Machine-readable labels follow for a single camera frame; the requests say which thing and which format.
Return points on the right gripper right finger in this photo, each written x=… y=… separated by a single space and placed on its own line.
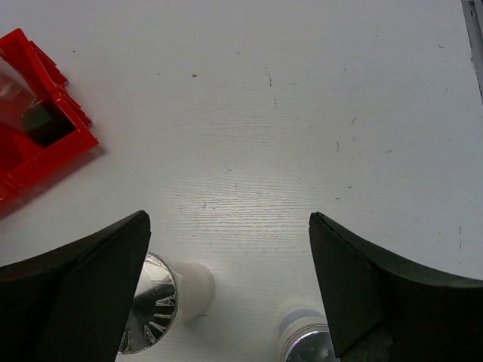
x=383 y=307

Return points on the red plastic organizer tray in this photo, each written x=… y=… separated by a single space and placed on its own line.
x=25 y=164

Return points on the dark liquid glass bottle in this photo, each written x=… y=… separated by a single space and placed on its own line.
x=23 y=111

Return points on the silver lid white powder jar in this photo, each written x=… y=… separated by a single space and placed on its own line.
x=169 y=294

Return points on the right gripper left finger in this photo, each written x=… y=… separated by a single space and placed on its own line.
x=72 y=303

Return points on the silver lid blue label jar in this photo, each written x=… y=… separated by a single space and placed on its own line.
x=303 y=335

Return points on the aluminium table frame rail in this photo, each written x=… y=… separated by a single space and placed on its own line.
x=472 y=11

